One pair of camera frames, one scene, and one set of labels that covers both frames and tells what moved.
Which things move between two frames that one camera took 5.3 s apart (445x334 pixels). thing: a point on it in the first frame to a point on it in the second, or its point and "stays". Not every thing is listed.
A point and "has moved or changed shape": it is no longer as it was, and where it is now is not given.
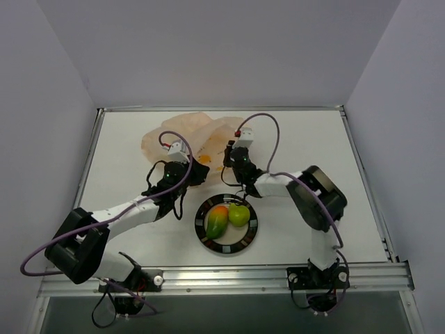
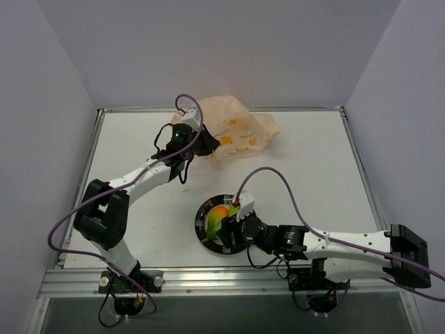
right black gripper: [228, 157] to [229, 227]
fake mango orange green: [217, 222] stays
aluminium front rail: [240, 281] stays
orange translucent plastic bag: [208, 138] has moved or changed shape
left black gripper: [198, 171] to [206, 143]
